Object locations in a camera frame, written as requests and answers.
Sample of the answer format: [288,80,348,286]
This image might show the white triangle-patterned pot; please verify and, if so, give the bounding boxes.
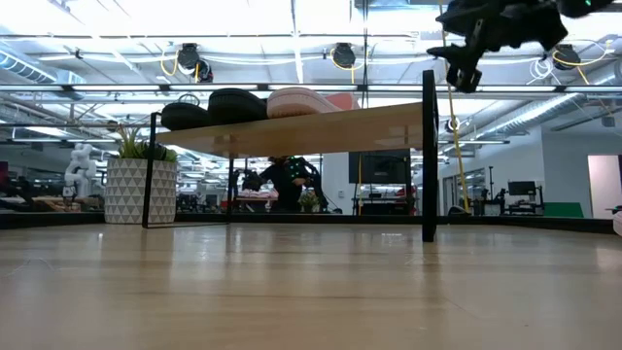
[103,157,179,226]

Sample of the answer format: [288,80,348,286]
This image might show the wooden shelf black metal legs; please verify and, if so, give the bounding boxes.
[142,69,440,243]

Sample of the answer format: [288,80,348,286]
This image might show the black ceiling cable reel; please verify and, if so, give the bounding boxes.
[175,42,215,84]
[331,42,358,70]
[552,43,580,72]

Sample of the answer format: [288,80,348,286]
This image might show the black aluminium table frame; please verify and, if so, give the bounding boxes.
[0,209,616,230]

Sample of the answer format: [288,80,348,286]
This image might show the yellow cable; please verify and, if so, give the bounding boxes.
[436,0,471,215]

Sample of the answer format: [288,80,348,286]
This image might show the green artificial plant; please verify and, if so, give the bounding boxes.
[115,124,180,163]

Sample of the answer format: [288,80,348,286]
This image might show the white robot figure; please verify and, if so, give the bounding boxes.
[62,142,98,199]

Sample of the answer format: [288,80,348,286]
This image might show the ribbed silver air duct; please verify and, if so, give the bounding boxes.
[478,91,622,142]

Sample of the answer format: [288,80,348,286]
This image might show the black slide sandal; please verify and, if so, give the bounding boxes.
[159,100,214,132]
[207,87,269,123]

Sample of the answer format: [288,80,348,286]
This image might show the small potted plant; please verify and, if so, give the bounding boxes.
[297,189,321,214]

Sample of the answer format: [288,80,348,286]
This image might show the black wall screen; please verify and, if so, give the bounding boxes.
[347,151,412,186]

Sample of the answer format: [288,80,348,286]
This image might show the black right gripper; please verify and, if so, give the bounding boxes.
[426,0,570,94]

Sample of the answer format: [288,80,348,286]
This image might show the black desk monitor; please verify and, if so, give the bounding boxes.
[506,180,538,197]

